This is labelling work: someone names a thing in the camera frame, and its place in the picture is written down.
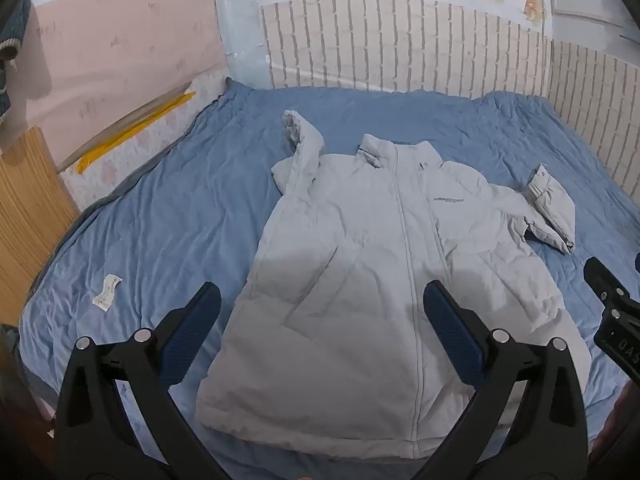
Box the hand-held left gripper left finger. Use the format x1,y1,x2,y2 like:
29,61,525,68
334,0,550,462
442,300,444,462
52,281,222,480

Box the blue bed sheet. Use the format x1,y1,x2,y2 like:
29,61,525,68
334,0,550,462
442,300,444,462
17,77,640,480

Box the wooden bed board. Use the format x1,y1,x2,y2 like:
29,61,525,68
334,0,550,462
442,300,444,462
0,127,82,327

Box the dark teal cloth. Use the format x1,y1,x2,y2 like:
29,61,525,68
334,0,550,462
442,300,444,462
0,0,34,127

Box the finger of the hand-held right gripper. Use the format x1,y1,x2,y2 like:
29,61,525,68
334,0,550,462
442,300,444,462
583,256,640,322

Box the light grey puffer jacket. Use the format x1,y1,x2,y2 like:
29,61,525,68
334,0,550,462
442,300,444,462
196,109,592,461

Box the white fabric label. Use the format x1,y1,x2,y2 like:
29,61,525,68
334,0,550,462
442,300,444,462
92,273,124,313

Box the yellow strip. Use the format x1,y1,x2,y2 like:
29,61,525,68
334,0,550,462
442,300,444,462
75,91,197,174

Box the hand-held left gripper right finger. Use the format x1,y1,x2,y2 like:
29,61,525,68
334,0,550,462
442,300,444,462
423,280,592,480

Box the floral mattress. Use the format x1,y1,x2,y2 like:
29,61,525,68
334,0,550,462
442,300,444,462
59,71,227,212

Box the clear plastic sheet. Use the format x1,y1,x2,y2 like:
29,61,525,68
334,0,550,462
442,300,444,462
209,0,274,89

